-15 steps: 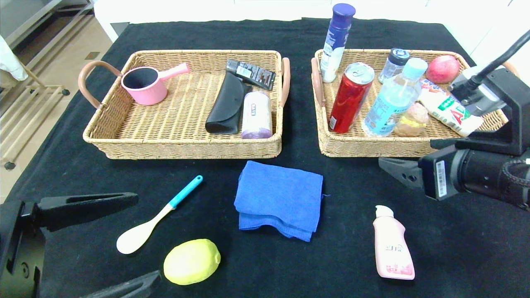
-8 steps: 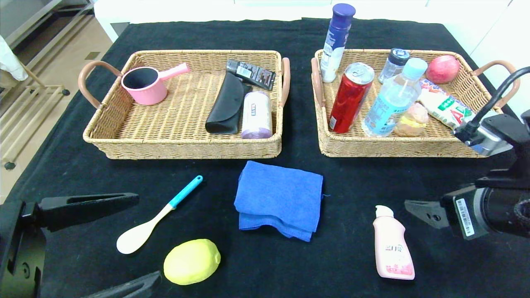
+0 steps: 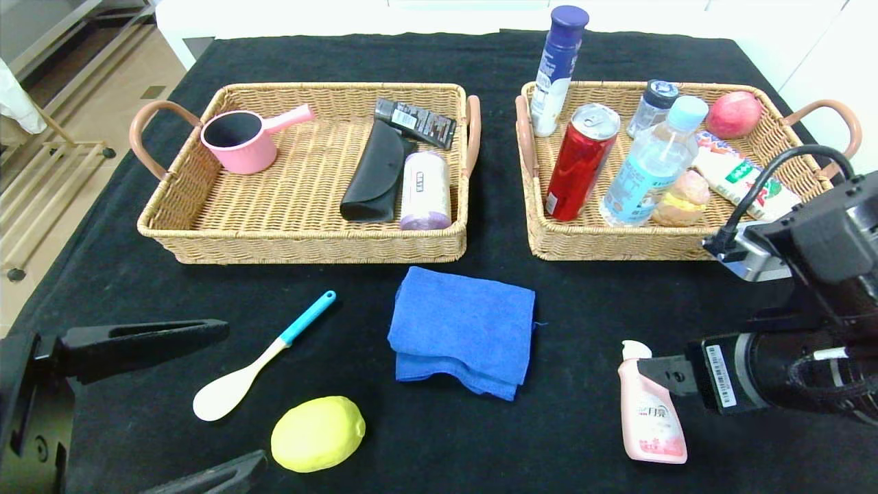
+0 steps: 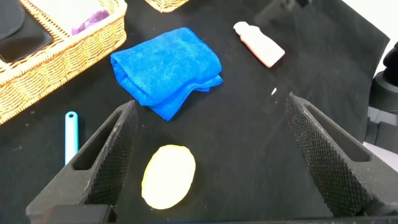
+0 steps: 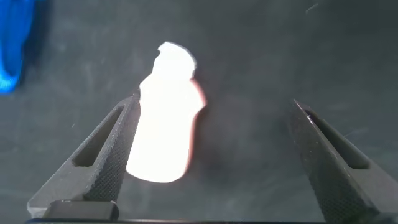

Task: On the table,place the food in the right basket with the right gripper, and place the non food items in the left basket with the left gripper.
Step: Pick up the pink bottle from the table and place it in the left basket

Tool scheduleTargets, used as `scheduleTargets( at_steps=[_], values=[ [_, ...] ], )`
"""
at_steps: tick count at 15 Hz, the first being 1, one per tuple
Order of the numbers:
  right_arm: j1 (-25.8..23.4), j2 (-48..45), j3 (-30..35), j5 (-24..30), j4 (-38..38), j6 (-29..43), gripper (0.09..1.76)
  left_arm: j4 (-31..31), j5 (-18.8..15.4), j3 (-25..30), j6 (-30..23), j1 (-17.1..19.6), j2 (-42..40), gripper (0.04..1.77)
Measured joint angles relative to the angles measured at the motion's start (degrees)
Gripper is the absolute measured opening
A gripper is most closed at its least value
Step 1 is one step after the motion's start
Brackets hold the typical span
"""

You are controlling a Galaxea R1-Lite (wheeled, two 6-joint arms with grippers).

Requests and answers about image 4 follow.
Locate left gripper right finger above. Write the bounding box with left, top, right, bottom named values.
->
left=285, top=91, right=398, bottom=218

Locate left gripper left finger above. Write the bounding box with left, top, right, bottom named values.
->
left=26, top=100, right=139, bottom=224

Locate cream spoon teal handle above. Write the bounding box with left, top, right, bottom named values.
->
left=64, top=111, right=79, bottom=166

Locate pink lotion bottle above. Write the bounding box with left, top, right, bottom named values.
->
left=233, top=21, right=286, bottom=68

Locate wicker basket holding household items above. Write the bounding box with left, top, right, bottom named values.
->
left=0, top=0, right=127, bottom=125

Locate wicker basket holding food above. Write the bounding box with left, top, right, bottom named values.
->
left=144, top=0, right=190, bottom=13

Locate yellow lemon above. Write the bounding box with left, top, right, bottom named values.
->
left=141, top=144, right=197, bottom=210

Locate black table cloth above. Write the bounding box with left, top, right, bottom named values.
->
left=0, top=0, right=391, bottom=224

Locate blue folded towel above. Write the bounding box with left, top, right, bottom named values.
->
left=110, top=27, right=223, bottom=122

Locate purple bin bag roll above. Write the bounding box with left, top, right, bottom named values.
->
left=71, top=9, right=110, bottom=35

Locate black glasses case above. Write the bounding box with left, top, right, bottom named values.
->
left=0, top=0, right=53, bottom=63

